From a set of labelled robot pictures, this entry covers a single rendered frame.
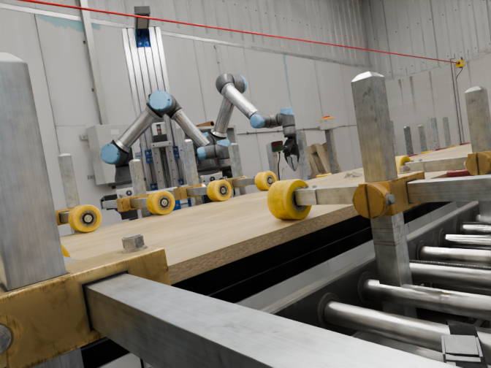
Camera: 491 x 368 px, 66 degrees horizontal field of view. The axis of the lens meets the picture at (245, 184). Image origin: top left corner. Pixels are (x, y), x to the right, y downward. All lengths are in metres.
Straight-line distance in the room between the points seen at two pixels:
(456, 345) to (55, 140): 4.05
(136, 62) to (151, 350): 2.58
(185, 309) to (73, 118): 4.19
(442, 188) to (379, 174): 0.09
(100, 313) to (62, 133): 4.04
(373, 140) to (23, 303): 0.47
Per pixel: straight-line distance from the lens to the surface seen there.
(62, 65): 4.48
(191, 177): 1.63
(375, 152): 0.58
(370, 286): 0.64
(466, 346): 0.45
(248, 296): 0.68
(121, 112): 4.62
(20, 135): 0.29
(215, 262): 0.61
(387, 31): 10.05
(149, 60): 2.75
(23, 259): 0.29
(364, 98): 0.59
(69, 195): 1.43
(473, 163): 0.98
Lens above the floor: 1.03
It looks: 3 degrees down
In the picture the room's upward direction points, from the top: 9 degrees counter-clockwise
